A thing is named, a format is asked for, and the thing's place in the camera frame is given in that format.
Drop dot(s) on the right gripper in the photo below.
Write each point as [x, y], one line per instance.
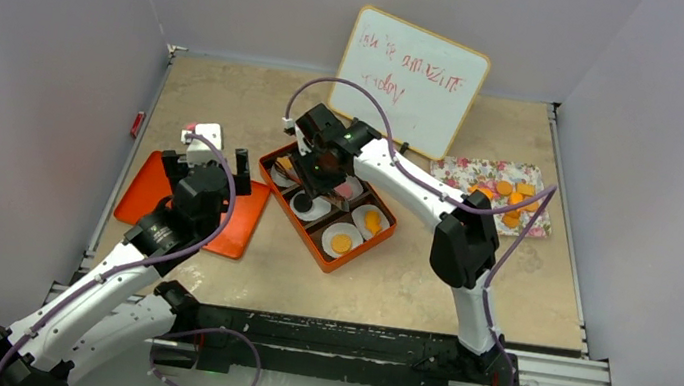
[315, 186]

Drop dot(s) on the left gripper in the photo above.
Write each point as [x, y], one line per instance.
[175, 166]

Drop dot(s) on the pink round cookie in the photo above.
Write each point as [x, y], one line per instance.
[344, 190]

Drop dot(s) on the orange star cookie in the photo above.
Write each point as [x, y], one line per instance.
[283, 164]

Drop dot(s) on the orange tin lid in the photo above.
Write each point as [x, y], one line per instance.
[150, 185]

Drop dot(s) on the black round cookie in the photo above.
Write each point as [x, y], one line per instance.
[302, 202]

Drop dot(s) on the orange fish cookie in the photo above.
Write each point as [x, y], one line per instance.
[372, 222]

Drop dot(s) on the orange cookie tin box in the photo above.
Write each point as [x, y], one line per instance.
[310, 232]

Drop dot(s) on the round patterned biscuit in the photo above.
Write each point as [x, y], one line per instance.
[341, 243]

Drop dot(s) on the metal tongs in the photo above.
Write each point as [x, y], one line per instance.
[332, 197]

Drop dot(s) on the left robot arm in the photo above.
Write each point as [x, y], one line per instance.
[108, 286]

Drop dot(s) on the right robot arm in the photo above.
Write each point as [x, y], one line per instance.
[464, 238]

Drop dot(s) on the white paper cup middle-right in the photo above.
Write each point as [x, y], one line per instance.
[356, 186]

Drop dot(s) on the white paper cup middle-left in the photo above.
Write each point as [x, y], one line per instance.
[321, 208]

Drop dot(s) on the white paper cup far-left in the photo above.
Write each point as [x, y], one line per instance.
[281, 179]

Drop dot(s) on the white paper cup near-right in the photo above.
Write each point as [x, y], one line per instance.
[358, 217]

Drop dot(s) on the black whiteboard foot right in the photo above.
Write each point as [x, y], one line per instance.
[404, 147]

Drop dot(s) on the white paper cup near-left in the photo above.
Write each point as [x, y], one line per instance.
[336, 228]

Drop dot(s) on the small red box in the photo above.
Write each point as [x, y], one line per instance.
[135, 127]

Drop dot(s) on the floral rectangular tray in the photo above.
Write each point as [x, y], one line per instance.
[469, 175]

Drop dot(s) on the orange round cookie centre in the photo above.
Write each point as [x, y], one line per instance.
[504, 188]

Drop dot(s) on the orange chip cookie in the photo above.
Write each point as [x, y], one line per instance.
[511, 220]

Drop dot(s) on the orange square cookie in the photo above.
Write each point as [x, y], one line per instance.
[526, 190]

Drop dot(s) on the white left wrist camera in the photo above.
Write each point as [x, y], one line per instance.
[204, 135]

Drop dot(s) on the white board yellow frame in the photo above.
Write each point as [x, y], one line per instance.
[425, 83]

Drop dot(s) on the black metal base rail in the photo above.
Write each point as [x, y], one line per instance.
[218, 338]

